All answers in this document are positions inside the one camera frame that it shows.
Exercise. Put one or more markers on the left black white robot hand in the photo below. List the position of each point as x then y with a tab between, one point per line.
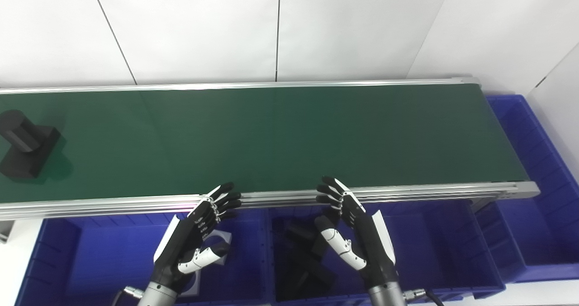
181	247

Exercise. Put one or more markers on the green conveyor belt aluminium frame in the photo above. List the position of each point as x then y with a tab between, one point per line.
280	138

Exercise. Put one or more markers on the blue bin with white plates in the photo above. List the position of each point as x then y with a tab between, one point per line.
104	261

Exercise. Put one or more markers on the black cylinder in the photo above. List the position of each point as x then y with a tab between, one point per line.
25	148

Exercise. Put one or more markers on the empty blue bin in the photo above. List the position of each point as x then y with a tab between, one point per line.
533	224

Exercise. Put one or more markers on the blue bin with black parts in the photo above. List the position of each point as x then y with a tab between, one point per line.
434	247

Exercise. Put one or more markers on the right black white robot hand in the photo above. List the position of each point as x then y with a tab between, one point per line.
371	247

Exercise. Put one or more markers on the black block part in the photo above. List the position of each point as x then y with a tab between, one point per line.
303	279

